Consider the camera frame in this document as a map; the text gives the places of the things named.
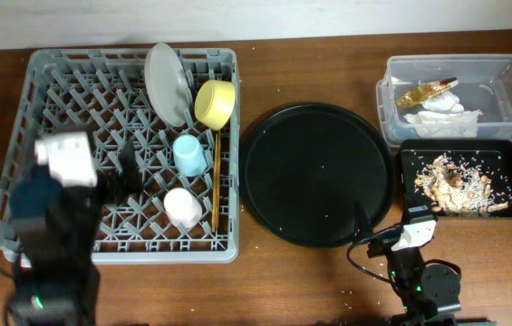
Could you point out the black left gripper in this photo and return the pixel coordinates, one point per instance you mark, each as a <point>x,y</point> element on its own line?
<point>119,184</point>

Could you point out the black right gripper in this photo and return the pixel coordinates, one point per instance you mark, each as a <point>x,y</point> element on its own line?
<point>364,228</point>

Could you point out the pink plastic cup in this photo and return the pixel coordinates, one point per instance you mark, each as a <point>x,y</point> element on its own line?
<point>182,208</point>

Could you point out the blue plastic cup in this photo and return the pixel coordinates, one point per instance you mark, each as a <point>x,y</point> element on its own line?
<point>189,156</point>

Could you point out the food scraps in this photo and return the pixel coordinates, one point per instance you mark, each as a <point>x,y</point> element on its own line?
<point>457,188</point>

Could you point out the white round plate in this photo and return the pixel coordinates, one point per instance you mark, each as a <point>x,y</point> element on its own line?
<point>166,85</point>

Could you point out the yellow bowl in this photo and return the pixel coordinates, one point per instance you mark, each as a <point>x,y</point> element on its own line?
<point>215,103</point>

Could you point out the brown Nescafe Gold wrapper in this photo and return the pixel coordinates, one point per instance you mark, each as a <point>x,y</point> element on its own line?
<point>425,92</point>

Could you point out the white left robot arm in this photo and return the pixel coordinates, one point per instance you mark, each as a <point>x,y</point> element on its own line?
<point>57,227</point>

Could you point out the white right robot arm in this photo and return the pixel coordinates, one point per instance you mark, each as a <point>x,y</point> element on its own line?
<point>429,290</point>

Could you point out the grey dishwasher rack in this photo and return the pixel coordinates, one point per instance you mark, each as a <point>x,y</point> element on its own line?
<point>103,91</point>

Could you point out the round black tray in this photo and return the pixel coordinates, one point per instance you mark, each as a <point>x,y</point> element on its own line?
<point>306,169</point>

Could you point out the black rectangular tray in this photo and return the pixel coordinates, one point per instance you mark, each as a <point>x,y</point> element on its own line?
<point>494,155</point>

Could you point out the white crumpled paper towel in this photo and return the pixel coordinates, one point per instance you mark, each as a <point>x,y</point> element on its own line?
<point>444,117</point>

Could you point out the clear plastic bin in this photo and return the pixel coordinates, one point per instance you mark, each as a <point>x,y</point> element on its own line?
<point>485,84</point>

